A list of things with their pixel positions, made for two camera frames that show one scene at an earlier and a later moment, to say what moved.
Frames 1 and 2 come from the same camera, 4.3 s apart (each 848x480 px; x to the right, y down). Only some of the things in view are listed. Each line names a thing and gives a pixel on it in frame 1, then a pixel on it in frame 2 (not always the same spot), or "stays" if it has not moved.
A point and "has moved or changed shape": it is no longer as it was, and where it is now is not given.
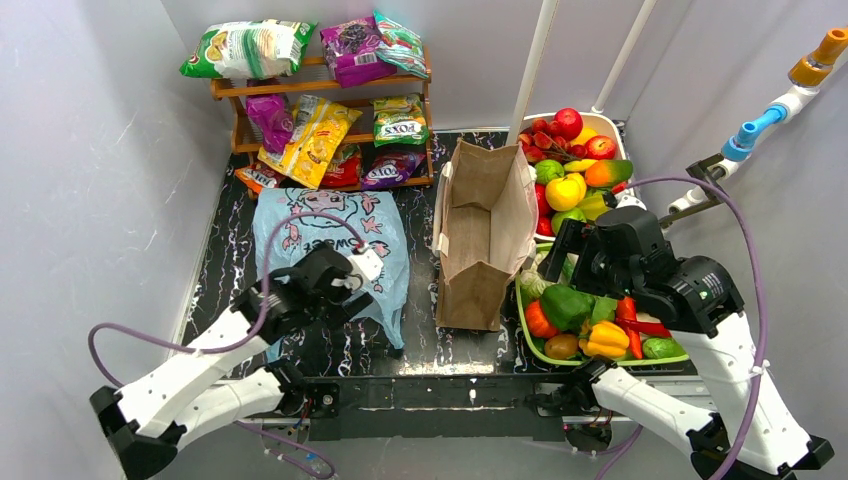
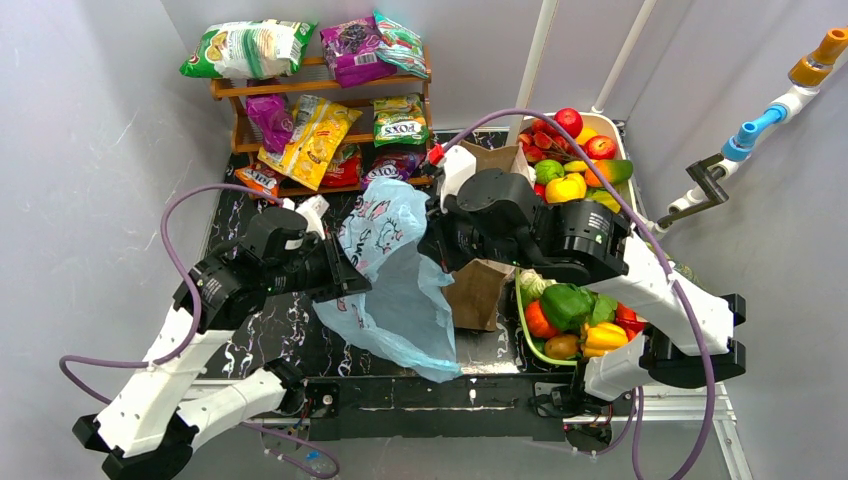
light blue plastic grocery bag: x=289 y=223 has moved or changed shape
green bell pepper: x=568 y=308 stays
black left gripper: x=346 y=311 → x=341 y=266
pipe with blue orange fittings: x=806 y=77 stays
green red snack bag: x=400 y=46 stays
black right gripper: x=582 y=254 → x=437 y=240
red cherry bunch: x=544 y=143 stays
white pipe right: x=645 y=16 stays
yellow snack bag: x=319 y=130 stays
